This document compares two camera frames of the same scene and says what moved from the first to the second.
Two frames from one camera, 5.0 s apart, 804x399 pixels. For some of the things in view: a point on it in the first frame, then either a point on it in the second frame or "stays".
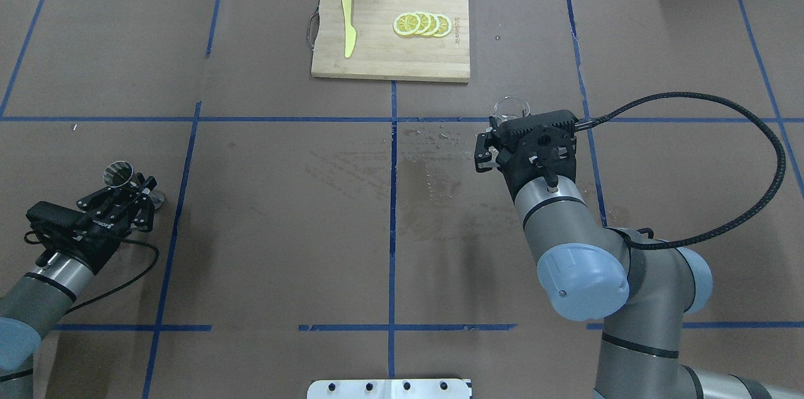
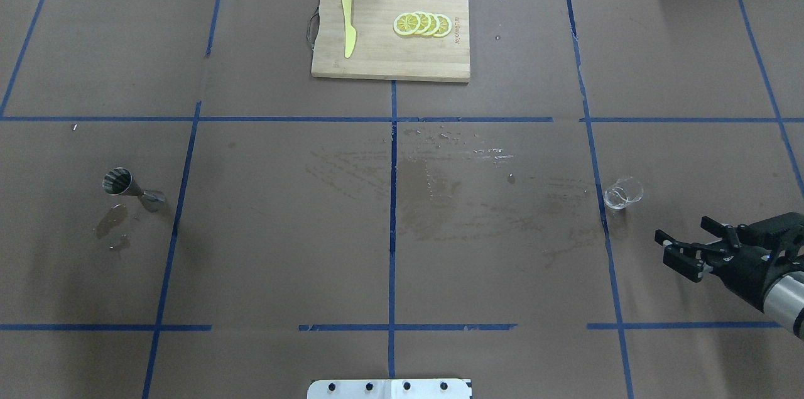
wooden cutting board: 380,51 stays
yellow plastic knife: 350,34 stays
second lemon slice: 425,22 stays
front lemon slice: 406,24 stays
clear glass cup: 510,107 → 623,192
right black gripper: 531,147 → 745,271
